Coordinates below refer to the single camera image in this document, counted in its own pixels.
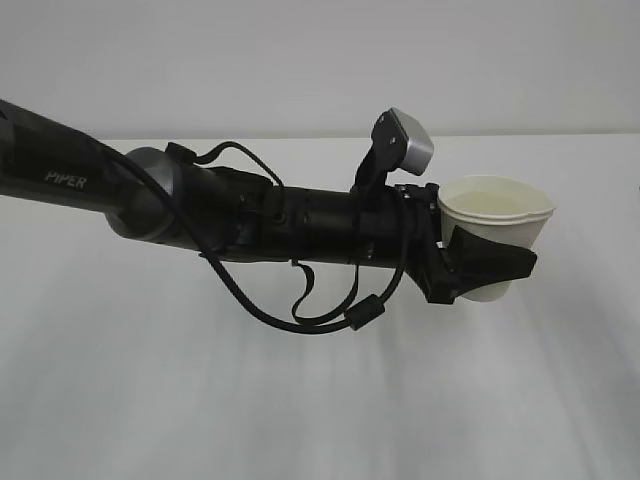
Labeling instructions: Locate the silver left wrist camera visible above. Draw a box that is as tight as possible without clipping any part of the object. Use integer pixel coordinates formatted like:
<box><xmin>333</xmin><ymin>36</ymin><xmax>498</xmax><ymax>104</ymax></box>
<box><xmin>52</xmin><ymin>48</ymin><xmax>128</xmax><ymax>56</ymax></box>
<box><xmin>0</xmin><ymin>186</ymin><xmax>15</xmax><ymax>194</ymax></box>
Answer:
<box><xmin>352</xmin><ymin>107</ymin><xmax>435</xmax><ymax>198</ymax></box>

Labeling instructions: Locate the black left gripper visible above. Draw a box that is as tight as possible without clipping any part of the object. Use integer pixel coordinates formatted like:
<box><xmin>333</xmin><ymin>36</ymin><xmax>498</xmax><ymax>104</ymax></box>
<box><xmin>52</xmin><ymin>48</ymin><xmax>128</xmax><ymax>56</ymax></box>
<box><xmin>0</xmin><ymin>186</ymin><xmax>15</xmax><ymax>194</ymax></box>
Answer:
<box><xmin>394</xmin><ymin>183</ymin><xmax>538</xmax><ymax>305</ymax></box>

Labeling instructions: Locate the white paper cup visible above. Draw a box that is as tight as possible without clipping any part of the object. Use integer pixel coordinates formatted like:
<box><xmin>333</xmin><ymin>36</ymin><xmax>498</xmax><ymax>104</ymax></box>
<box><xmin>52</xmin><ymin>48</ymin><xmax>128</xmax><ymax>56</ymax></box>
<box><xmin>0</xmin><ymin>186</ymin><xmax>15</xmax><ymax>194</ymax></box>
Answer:
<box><xmin>436</xmin><ymin>174</ymin><xmax>557</xmax><ymax>304</ymax></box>

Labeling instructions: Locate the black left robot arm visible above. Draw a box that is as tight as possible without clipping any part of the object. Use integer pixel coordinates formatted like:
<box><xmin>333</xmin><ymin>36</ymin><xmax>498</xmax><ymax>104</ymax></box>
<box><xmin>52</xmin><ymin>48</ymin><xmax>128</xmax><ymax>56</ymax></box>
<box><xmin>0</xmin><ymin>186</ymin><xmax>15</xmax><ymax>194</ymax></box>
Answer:
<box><xmin>1</xmin><ymin>102</ymin><xmax>537</xmax><ymax>304</ymax></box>

